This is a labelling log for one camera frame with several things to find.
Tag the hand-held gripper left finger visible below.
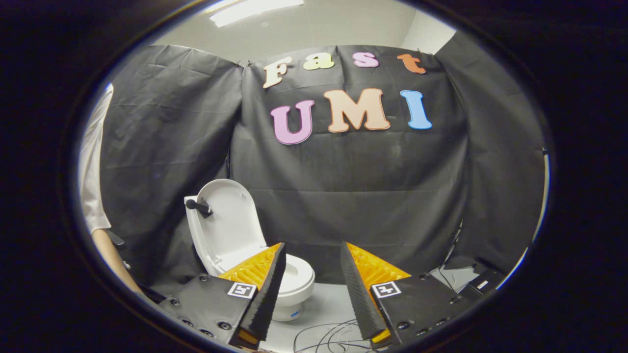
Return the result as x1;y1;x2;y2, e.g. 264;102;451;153
158;242;287;350

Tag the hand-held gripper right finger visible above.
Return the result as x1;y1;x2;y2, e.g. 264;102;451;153
340;241;474;350

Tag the white toilet lid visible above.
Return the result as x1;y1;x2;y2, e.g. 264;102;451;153
184;179;268;275

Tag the black lid handle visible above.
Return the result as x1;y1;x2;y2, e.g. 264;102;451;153
185;199;214;219

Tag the white toilet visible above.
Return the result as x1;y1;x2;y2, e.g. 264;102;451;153
191;243;315;322

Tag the black backdrop cloth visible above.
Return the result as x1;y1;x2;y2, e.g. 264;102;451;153
100;32;548;286

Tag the black box white label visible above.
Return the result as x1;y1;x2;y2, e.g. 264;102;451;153
459;267;506;300

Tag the small black device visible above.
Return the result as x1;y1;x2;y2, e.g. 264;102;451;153
105;230;133;271

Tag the person's white shirt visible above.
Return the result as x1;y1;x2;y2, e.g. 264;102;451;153
78;83;114;234

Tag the ceiling light panel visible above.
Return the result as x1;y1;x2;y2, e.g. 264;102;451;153
209;0;305;27

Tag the tangle of thin cables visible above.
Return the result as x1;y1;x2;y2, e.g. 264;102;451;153
293;320;373;353

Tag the black hanging cable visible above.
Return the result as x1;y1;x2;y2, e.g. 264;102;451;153
436;220;464;275

